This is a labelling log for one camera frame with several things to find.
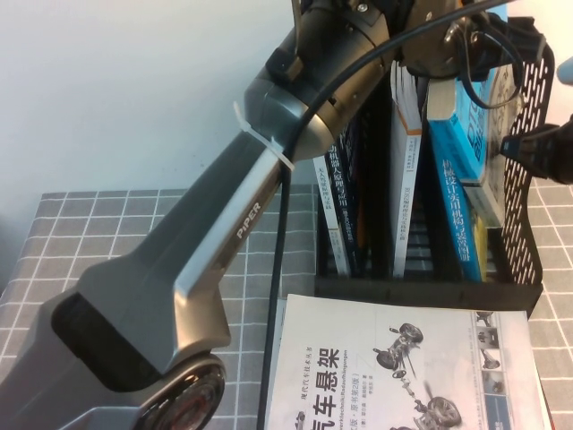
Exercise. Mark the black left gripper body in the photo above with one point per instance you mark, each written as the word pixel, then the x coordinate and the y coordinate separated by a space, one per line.
pixel 515 33

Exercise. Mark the white zip tie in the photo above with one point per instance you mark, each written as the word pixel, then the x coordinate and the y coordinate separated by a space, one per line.
pixel 268 143

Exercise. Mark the white car suspension book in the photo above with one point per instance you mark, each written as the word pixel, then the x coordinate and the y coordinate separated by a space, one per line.
pixel 403 322

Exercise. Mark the blue and grey DTC book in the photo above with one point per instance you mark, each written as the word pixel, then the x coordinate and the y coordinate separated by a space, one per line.
pixel 474 130

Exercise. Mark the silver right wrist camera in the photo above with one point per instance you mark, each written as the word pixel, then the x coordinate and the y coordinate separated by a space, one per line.
pixel 567 71

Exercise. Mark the blue mechanical design book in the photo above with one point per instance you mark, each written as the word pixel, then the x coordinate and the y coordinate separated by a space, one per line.
pixel 456 201

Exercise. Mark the white book with orange stripe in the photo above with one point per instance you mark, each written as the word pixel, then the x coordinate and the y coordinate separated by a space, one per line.
pixel 403 188

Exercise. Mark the dark navy robot book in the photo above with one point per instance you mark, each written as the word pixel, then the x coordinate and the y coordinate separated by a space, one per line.
pixel 345 188

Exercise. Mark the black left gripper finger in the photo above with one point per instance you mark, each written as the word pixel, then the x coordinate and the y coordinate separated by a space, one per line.
pixel 546 148

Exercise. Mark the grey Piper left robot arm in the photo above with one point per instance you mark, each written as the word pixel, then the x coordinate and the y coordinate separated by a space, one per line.
pixel 201 215

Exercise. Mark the thin white paperback book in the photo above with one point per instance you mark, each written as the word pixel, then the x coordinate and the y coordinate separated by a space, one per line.
pixel 333 224

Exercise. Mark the black mesh book stand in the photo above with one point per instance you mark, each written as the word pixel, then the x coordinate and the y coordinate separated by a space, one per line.
pixel 519 251

